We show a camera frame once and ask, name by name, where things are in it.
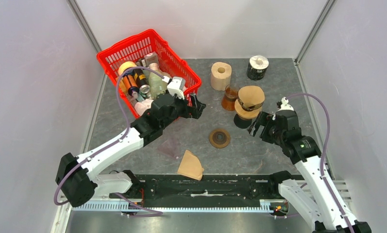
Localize amber glass carafe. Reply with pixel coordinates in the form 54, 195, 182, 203
221, 84, 240, 111

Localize green bottle pink cap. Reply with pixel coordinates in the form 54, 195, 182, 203
148, 63, 167, 99

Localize black orange can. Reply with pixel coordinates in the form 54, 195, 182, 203
122, 68, 151, 96

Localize light wooden ring holder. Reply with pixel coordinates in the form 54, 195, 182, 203
235, 100, 262, 119

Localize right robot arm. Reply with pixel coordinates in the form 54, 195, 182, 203
248, 110, 371, 233

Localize yellow tape roll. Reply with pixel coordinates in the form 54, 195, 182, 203
118, 61, 137, 77

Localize black wrapped paper roll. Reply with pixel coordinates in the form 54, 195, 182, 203
246, 55, 269, 81

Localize clear pink plastic cone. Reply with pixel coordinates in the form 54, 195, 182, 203
157, 138, 180, 160

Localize beige paper towel roll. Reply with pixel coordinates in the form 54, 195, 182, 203
210, 62, 232, 91

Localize pink cloth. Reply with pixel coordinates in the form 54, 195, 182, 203
134, 99, 153, 116

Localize brown paper coffee filter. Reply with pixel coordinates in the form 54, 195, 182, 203
238, 85, 265, 112

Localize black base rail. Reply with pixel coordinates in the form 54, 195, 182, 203
122, 174, 283, 208

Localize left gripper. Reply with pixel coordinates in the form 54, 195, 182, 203
161, 90, 206, 129

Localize red plastic basket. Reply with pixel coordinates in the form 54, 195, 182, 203
97, 29, 202, 106

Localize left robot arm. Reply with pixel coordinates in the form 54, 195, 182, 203
54, 93, 206, 207

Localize dark wooden ring holder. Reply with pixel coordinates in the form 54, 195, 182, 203
209, 128, 231, 149

